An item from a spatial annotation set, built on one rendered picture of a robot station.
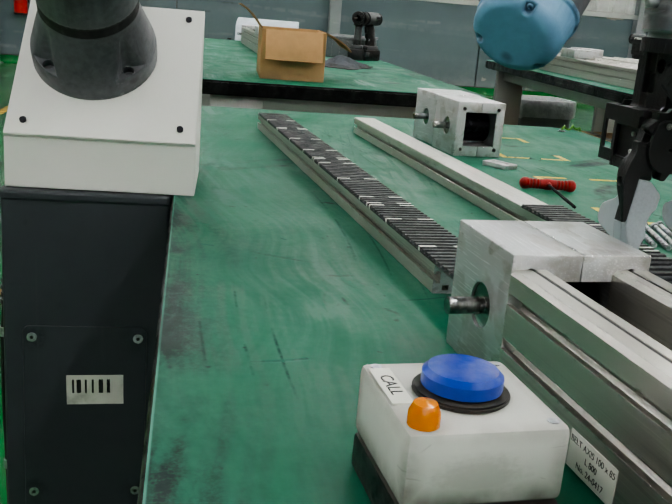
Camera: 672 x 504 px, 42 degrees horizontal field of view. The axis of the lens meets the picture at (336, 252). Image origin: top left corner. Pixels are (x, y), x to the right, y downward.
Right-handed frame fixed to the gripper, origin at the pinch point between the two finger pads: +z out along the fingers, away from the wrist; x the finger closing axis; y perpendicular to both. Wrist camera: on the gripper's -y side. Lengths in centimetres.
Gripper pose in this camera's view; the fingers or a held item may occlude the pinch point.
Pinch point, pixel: (657, 265)
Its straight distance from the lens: 84.7
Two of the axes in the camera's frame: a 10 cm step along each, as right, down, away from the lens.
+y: -2.4, -2.8, 9.3
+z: -0.8, 9.6, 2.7
